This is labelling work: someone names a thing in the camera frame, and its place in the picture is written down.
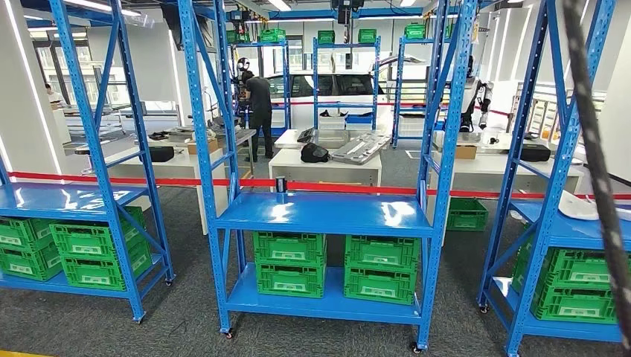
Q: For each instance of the blue metal shelf rack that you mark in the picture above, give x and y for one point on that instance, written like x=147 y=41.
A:
x=537 y=217
x=286 y=84
x=315 y=84
x=59 y=199
x=320 y=212
x=398 y=88

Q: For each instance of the black plastic grille part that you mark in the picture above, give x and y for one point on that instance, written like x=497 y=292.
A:
x=306 y=135

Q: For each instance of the silver metal panel part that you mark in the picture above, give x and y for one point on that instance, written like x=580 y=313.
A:
x=360 y=149

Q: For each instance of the black curved part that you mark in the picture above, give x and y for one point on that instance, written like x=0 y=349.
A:
x=330 y=114

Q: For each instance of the black welding helmet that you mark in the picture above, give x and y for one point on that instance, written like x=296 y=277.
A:
x=314 y=153

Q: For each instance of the white table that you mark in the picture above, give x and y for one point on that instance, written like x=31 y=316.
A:
x=291 y=165
x=172 y=170
x=493 y=170

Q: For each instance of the red barrier tape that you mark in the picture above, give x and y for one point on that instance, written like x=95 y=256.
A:
x=394 y=104
x=345 y=187

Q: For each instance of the steel table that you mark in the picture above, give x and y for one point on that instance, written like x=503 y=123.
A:
x=471 y=137
x=325 y=138
x=244 y=135

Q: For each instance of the white storage bin stack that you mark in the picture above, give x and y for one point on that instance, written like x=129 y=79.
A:
x=411 y=127
x=360 y=126
x=332 y=123

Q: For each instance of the white car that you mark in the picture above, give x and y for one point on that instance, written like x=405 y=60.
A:
x=300 y=118

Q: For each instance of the blue storage bin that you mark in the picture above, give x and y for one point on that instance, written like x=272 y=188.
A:
x=360 y=118

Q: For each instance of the green plastic crate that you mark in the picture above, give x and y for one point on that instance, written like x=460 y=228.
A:
x=379 y=287
x=574 y=306
x=291 y=281
x=382 y=253
x=525 y=268
x=24 y=234
x=106 y=270
x=577 y=270
x=29 y=265
x=414 y=31
x=467 y=215
x=272 y=35
x=367 y=36
x=290 y=250
x=239 y=37
x=326 y=37
x=96 y=236

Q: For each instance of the person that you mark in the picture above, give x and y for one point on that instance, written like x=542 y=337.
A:
x=259 y=98
x=53 y=96

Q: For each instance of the grey device stack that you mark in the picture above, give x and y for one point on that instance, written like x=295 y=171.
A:
x=224 y=125

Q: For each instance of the open cardboard box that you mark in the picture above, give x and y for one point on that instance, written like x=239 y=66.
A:
x=191 y=148
x=466 y=152

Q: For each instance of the black humanoid robot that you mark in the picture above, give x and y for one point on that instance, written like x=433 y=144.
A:
x=242 y=63

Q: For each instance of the black zip case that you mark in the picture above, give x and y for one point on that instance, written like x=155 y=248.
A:
x=157 y=154
x=535 y=153

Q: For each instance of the blue overhead gantry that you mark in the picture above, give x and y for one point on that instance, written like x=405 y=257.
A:
x=305 y=13

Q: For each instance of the blue electric hoist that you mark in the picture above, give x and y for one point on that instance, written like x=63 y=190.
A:
x=239 y=15

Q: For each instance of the white humanoid robot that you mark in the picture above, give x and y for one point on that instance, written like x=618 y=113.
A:
x=485 y=103

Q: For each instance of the black hanging monitor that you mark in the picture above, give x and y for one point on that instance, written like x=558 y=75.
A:
x=172 y=27

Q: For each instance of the white slatted rack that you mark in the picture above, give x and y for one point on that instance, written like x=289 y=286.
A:
x=537 y=116

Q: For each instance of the ceiling light strip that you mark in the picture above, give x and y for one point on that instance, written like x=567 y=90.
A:
x=98 y=6

